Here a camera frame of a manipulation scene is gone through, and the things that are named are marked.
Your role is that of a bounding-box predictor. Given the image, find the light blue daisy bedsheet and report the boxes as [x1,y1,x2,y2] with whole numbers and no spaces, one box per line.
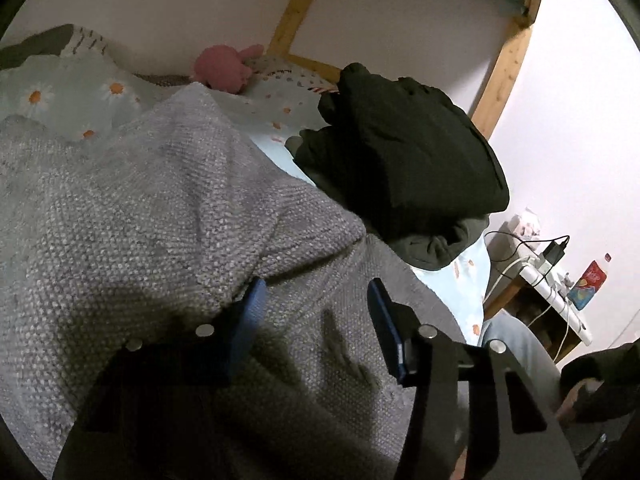
[1,82,490,344]

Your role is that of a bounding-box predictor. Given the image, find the white power strip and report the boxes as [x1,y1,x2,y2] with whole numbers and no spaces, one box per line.
[518,256,593,346]

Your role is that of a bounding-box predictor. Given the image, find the black folded clothes pile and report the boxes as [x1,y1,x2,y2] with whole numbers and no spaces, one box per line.
[285,63,510,271]

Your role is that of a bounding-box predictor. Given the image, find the patterned pillow with red trim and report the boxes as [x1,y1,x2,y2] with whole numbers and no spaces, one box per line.
[245,55,337,93]

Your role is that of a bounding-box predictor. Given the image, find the grey knitted sweater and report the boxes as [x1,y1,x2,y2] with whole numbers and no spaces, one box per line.
[1,84,461,479]

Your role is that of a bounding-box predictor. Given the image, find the wooden bedside table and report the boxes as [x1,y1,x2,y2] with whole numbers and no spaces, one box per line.
[484,276,583,363]

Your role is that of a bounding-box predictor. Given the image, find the wooden bunk bed frame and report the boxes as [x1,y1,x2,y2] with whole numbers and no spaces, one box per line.
[268,0,541,136]

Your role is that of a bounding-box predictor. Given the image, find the black charger plug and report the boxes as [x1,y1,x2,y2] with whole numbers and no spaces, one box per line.
[538,236,570,273]

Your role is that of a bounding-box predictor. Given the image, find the dark grey striped blanket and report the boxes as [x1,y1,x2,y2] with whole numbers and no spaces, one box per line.
[1,24,191,90]

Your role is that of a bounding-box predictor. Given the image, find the pink plush toy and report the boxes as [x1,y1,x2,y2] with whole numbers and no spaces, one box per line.
[191,44,264,94]

